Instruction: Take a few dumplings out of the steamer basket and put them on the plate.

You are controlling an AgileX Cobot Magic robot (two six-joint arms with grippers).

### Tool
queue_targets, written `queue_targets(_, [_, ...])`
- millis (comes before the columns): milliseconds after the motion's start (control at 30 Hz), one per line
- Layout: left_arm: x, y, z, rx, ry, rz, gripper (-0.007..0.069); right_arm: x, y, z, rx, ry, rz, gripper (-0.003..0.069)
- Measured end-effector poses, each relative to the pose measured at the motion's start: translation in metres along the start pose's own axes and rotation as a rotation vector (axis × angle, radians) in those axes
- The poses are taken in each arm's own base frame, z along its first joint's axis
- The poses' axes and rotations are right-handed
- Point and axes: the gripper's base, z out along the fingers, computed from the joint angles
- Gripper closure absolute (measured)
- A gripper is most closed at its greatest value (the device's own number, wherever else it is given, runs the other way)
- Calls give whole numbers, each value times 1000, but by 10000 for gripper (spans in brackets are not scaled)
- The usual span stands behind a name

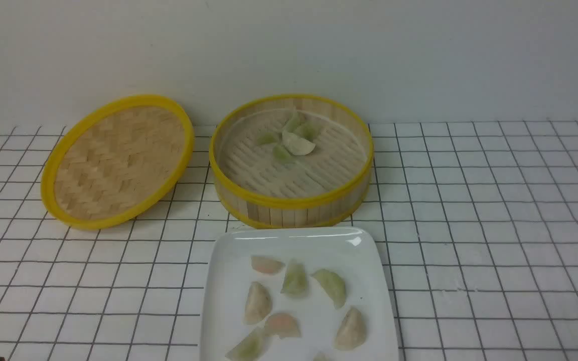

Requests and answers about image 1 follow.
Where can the white dumpling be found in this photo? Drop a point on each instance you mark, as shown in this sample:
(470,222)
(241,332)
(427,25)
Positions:
(297,145)

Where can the pink dumpling plate top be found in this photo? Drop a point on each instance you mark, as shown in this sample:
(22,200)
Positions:
(266,265)

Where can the pink dumpling plate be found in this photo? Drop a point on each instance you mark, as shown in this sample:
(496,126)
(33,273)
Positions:
(266,265)
(283,325)

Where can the green dumpling plate centre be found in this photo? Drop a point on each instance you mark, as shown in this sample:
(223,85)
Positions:
(295,283)

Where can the green dumpling plate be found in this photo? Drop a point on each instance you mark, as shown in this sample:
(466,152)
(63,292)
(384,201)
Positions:
(295,283)
(333,285)
(251,347)

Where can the green dumpling plate right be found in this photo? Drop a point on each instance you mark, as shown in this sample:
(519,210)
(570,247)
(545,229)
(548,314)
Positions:
(333,285)

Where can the white square ceramic plate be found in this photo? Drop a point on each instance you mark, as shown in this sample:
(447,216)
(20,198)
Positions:
(348,251)

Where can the beige dumpling plate left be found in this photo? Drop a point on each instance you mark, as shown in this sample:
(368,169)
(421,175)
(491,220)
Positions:
(258,304)

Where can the beige dumpling plate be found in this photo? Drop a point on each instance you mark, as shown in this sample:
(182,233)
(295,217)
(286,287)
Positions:
(352,331)
(258,304)

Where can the pink dumpling plate lower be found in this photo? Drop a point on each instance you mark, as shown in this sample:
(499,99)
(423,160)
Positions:
(283,325)

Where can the beige dumpling plate lower right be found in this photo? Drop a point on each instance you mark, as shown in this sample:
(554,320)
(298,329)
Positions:
(352,331)

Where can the green dumpling plate bottom left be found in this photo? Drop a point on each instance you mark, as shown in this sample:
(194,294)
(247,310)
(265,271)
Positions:
(251,347)

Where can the yellow-rimmed bamboo steamer basket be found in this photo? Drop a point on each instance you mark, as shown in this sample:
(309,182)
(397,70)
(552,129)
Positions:
(319,189)

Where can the green dumpling steamer bottom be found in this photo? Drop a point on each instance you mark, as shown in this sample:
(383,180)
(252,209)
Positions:
(281,154)

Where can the green dumpling steamer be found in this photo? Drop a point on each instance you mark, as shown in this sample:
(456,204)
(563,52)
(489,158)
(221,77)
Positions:
(308,130)
(266,138)
(281,154)
(296,119)

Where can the green dumpling steamer left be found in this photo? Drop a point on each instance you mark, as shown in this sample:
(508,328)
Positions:
(266,138)

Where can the green dumpling steamer right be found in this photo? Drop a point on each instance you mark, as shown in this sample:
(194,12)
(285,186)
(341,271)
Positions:
(308,130)

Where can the green dumpling steamer top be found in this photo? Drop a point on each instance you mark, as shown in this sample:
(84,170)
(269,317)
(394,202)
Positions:
(296,119)

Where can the yellow-rimmed bamboo steamer lid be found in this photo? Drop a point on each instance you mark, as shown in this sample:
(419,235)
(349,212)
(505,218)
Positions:
(117,162)

